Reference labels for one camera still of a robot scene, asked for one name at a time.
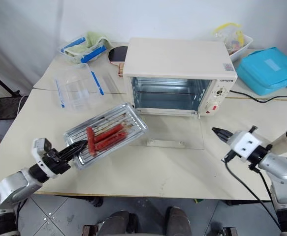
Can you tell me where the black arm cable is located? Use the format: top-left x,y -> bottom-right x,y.
14,198 -> 27,236
224,159 -> 282,231

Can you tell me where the green cloth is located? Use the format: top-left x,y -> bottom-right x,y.
64,31 -> 110,58

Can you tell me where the clear bag with yellow items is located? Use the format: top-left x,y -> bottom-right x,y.
213,22 -> 245,54

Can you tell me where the dark rounded shape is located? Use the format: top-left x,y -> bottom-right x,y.
166,206 -> 192,236
96,210 -> 139,236

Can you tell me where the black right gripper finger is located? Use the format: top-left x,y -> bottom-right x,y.
212,127 -> 233,138
215,132 -> 230,145

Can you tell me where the red sausage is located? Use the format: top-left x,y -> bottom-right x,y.
86,126 -> 96,156
93,123 -> 125,143
95,131 -> 129,151

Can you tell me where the black tripod stand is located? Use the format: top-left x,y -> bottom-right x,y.
0,68 -> 21,97

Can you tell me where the empty clear plastic container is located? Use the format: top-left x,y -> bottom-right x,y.
53,63 -> 105,113

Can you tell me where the silver metal baking tray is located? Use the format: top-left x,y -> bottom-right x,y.
63,102 -> 149,171

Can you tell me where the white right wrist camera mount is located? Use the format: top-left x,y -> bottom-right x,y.
227,130 -> 261,163

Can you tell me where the clear container with blue clips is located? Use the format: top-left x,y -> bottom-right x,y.
60,36 -> 109,65

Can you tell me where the black oven power cable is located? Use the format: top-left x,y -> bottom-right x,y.
229,83 -> 287,104

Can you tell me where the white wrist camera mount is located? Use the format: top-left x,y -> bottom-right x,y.
32,138 -> 61,178
227,130 -> 261,163

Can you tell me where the black table tennis paddle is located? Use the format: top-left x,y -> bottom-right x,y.
107,45 -> 129,77

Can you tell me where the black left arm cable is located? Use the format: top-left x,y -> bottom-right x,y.
14,198 -> 27,236

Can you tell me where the beige paper cup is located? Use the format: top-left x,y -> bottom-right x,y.
270,131 -> 287,156

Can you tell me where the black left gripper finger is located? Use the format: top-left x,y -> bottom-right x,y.
59,140 -> 89,155
64,145 -> 87,162

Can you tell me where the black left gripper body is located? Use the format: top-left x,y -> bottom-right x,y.
44,147 -> 72,176

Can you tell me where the blue insulated lunch bag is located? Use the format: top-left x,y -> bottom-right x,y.
236,47 -> 287,96

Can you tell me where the white plastic bin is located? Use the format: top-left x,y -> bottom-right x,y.
227,34 -> 254,63

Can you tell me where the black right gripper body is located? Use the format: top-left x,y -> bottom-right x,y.
221,134 -> 243,163

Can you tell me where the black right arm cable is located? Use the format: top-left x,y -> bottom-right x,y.
224,159 -> 282,231

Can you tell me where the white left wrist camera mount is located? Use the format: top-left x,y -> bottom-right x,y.
32,138 -> 61,178

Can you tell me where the glass toaster oven door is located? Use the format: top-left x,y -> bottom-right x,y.
129,114 -> 206,150

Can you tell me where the cream toaster oven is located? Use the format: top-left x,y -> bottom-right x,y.
122,37 -> 238,120

